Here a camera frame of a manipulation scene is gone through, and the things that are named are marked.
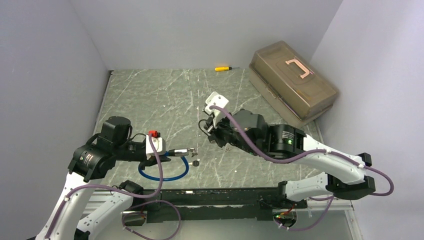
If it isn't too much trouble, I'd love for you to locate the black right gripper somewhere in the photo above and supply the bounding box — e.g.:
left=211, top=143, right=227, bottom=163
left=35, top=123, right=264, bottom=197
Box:
left=203, top=109, right=261, bottom=156

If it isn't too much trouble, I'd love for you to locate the blue cable lock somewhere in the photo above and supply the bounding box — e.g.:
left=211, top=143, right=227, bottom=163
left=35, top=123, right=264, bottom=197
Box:
left=137, top=150, right=191, bottom=182

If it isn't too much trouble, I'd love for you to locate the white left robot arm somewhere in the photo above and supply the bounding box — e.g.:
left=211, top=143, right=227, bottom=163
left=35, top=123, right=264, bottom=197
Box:
left=35, top=116, right=166, bottom=240

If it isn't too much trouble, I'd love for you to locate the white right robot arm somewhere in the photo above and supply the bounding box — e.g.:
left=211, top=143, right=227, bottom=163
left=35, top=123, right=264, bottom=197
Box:
left=204, top=106, right=376, bottom=208

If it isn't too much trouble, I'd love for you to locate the black head key on table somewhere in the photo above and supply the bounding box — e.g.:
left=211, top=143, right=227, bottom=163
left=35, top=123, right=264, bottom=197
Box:
left=188, top=160, right=200, bottom=167

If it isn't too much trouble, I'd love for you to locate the yellow screwdriver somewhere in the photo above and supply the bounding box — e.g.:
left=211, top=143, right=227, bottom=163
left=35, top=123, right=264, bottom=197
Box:
left=214, top=66, right=239, bottom=72

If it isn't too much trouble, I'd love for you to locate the brown translucent storage box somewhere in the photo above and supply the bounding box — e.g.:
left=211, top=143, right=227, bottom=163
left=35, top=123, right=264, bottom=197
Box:
left=249, top=40, right=339, bottom=128

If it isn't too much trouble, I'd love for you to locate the black cable padlock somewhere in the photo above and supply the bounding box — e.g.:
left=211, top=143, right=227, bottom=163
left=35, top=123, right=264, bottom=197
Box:
left=198, top=119, right=213, bottom=136

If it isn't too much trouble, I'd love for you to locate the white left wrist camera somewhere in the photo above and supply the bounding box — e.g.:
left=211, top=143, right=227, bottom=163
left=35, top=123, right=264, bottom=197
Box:
left=145, top=130, right=166, bottom=159

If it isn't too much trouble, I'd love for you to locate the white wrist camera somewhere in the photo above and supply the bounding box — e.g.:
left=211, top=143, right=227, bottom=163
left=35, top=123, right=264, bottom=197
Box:
left=145, top=130, right=166, bottom=159
left=203, top=91, right=229, bottom=129

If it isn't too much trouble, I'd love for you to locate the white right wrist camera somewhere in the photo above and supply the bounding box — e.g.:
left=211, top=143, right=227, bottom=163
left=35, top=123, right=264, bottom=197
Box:
left=203, top=91, right=229, bottom=129

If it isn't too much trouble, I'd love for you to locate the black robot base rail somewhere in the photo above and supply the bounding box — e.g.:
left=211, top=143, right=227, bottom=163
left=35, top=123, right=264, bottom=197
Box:
left=129, top=185, right=308, bottom=223

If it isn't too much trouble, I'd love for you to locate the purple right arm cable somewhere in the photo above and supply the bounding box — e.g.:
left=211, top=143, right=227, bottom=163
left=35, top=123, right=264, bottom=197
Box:
left=209, top=105, right=395, bottom=233

